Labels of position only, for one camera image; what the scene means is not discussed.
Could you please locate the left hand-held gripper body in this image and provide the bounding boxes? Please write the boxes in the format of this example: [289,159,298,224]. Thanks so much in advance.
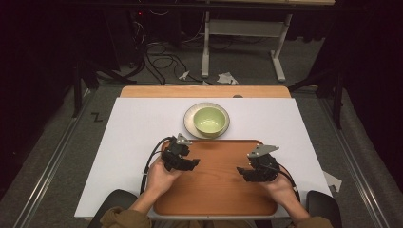
[161,133,193,173]

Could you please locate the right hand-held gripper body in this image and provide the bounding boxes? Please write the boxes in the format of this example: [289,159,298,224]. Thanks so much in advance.
[246,143,281,183]

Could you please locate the person's left hand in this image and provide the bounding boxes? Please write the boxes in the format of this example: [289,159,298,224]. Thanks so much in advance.
[145,156,185,198]

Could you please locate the person's right hand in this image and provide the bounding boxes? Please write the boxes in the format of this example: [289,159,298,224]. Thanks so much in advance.
[259,172,298,207]

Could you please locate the wooden tray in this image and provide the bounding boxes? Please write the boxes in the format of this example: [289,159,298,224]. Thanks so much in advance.
[153,139,279,218]

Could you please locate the beige round plate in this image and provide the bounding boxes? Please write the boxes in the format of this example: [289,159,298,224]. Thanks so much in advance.
[182,102,231,141]

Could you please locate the light green bowl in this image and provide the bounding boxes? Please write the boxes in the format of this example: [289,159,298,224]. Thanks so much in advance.
[192,105,227,138]

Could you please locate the white table cover board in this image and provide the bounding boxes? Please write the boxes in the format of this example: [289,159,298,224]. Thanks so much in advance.
[73,97,334,220]

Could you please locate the wooden table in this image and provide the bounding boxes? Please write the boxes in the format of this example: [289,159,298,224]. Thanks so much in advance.
[119,85,292,99]

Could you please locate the white paper sheet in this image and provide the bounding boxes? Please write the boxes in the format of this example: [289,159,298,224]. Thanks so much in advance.
[321,170,343,194]

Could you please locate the black chair armrest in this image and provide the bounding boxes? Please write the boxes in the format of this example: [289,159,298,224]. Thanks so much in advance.
[86,188,139,228]
[304,190,343,228]

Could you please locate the olive brown right sleeve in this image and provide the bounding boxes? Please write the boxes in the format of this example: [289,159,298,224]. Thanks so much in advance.
[292,216,335,228]

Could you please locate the olive brown sleeve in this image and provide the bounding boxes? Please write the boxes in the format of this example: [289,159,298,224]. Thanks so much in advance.
[100,206,154,228]
[292,216,335,228]

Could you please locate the olive brown left sleeve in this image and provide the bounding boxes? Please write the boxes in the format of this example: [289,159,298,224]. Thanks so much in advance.
[100,206,154,228]

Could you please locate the crumpled white paper scrap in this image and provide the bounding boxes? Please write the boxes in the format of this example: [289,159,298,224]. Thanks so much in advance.
[216,71,240,86]

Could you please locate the black metal stand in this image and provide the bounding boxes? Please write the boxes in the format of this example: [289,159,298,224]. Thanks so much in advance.
[287,67,346,130]

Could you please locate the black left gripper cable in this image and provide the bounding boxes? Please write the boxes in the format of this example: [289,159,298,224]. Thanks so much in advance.
[139,135,175,196]

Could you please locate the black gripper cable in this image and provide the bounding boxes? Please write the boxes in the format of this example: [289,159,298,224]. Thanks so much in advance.
[269,163,301,203]
[139,135,175,196]

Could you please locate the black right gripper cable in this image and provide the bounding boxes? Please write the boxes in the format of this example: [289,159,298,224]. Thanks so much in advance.
[269,163,301,203]

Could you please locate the metal floor rail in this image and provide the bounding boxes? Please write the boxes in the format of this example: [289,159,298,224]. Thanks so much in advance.
[317,97,394,228]
[11,89,98,228]

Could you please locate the black floor cables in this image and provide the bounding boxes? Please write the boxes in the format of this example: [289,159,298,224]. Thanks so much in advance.
[126,18,207,87]

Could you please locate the white metal desk frame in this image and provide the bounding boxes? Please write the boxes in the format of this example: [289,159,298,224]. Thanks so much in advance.
[201,10,294,84]

